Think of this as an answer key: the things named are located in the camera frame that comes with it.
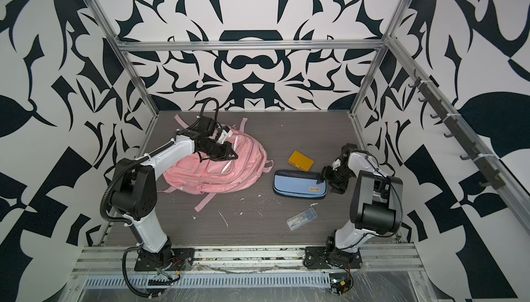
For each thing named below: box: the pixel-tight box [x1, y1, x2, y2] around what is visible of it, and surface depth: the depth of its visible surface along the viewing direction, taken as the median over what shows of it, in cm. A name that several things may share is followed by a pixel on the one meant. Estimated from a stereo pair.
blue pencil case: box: [272, 169, 328, 200], surface depth 91 cm
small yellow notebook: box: [287, 150, 315, 172], surface depth 101 cm
